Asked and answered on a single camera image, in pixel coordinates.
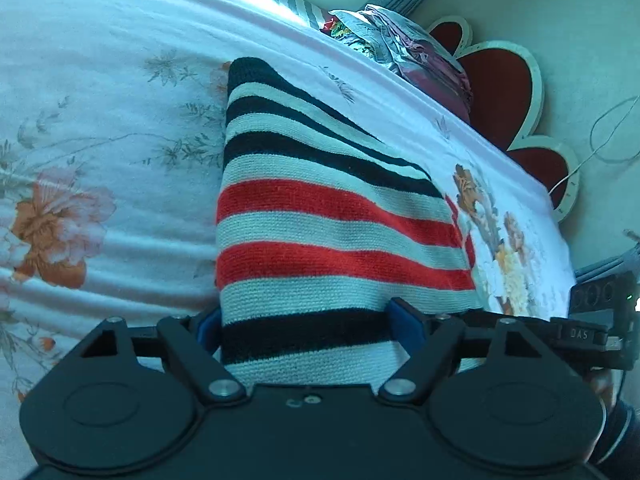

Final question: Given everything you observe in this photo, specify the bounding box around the floral white bed sheet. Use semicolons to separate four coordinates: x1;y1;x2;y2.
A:
1;0;575;479

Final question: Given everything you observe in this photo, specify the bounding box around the striped mattress pad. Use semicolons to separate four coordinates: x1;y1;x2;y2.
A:
242;0;330;30

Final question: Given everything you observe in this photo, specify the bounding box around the white striped knit sweater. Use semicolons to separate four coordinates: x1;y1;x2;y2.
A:
216;58;480;387

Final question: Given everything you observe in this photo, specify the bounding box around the white wall cable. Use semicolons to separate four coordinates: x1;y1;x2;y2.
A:
546;94;640;198

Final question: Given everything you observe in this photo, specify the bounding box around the red white scalloped headboard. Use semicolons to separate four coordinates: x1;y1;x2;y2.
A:
428;15;580;222

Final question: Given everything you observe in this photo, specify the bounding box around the stack of folded blankets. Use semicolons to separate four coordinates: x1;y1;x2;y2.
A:
321;4;473;122

